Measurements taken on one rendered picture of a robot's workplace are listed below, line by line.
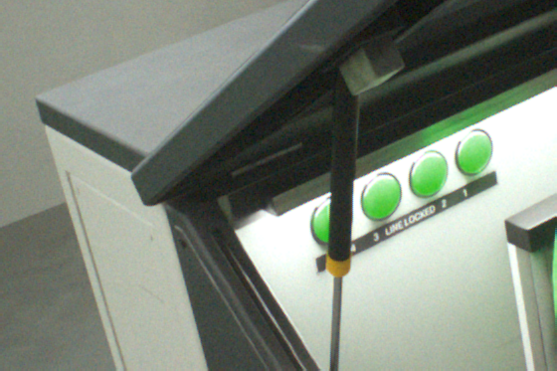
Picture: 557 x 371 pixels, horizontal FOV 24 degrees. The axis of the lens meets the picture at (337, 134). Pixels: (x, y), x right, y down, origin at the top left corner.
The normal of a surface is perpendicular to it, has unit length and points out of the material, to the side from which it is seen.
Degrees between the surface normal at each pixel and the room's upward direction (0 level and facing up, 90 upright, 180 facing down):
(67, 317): 0
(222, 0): 90
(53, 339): 0
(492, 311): 90
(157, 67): 0
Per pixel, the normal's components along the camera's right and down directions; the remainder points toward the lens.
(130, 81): -0.18, -0.91
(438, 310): 0.55, 0.22
